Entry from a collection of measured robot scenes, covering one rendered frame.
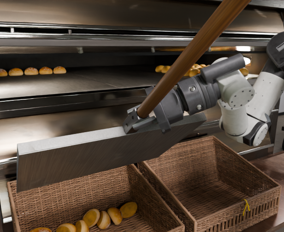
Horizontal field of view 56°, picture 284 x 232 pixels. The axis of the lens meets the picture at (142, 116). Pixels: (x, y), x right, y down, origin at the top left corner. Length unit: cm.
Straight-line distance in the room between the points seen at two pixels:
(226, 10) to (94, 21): 87
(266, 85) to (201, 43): 50
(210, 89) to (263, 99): 31
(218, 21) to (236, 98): 26
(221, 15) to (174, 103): 28
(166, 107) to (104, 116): 71
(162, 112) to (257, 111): 37
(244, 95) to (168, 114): 18
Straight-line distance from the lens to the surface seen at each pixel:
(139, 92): 136
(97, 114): 131
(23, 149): 65
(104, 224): 128
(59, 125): 125
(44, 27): 109
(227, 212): 125
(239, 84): 64
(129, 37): 115
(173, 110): 64
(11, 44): 102
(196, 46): 46
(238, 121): 79
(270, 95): 92
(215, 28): 44
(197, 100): 63
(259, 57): 222
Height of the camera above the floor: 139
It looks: 15 degrees down
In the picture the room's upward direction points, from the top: straight up
